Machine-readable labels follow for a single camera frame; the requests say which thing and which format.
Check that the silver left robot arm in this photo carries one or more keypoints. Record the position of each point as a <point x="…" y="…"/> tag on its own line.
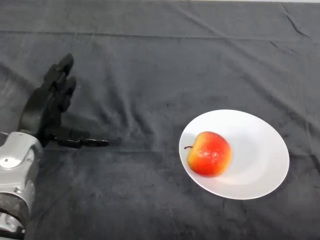
<point x="16" y="180"/>

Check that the black cloth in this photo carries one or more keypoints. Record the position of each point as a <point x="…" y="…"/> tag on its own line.
<point x="160" y="62"/>

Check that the red and yellow apple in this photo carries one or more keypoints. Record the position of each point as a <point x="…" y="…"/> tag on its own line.
<point x="210" y="155"/>

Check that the white round plate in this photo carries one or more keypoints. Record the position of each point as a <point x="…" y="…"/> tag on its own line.
<point x="255" y="155"/>

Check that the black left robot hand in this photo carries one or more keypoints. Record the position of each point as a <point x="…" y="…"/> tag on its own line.
<point x="42" y="110"/>

